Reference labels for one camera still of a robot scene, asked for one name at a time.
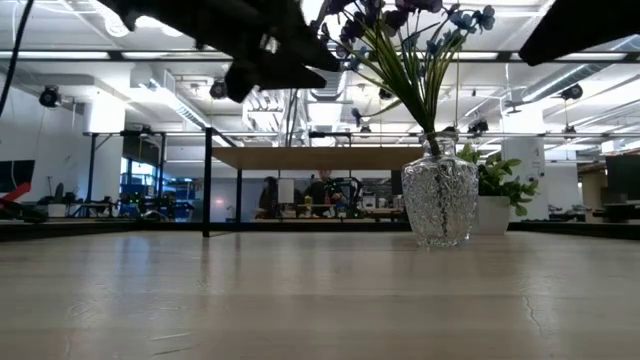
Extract blue artificial flower bunch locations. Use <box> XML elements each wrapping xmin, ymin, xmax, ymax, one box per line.
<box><xmin>349</xmin><ymin>4</ymin><xmax>497</xmax><ymax>156</ymax></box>

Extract black background workstation frame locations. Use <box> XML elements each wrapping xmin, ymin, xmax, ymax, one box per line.
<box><xmin>82</xmin><ymin>130</ymin><xmax>169</xmax><ymax>219</ymax></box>

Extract person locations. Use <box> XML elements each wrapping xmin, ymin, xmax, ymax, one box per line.
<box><xmin>303</xmin><ymin>169</ymin><xmax>347</xmax><ymax>219</ymax></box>
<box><xmin>257</xmin><ymin>175</ymin><xmax>281</xmax><ymax>220</ymax></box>

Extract red angled object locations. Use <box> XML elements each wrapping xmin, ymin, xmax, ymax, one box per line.
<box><xmin>0</xmin><ymin>182</ymin><xmax>32</xmax><ymax>209</ymax></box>

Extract patterned cut-glass vase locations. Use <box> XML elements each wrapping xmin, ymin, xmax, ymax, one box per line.
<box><xmin>401</xmin><ymin>130</ymin><xmax>480</xmax><ymax>250</ymax></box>

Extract green plant in white pot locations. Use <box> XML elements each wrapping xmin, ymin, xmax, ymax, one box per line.
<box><xmin>457</xmin><ymin>142</ymin><xmax>541</xmax><ymax>236</ymax></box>

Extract white paper sign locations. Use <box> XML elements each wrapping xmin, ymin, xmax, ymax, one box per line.
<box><xmin>277</xmin><ymin>178</ymin><xmax>296</xmax><ymax>204</ymax></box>

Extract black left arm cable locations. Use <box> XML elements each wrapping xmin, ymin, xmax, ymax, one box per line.
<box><xmin>0</xmin><ymin>0</ymin><xmax>35</xmax><ymax>119</ymax></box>

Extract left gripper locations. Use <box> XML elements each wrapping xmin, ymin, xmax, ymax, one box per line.
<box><xmin>97</xmin><ymin>0</ymin><xmax>341</xmax><ymax>104</ymax></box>

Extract purple artificial flower bunch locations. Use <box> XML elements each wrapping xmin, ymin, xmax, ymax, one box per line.
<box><xmin>312</xmin><ymin>0</ymin><xmax>446</xmax><ymax>156</ymax></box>

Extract dark desk monitor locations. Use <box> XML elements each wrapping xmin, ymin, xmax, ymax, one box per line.
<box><xmin>604</xmin><ymin>154</ymin><xmax>640</xmax><ymax>202</ymax></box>

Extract wooden shelf black metal legs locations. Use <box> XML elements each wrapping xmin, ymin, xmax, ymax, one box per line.
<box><xmin>202</xmin><ymin>127</ymin><xmax>426</xmax><ymax>239</ymax></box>

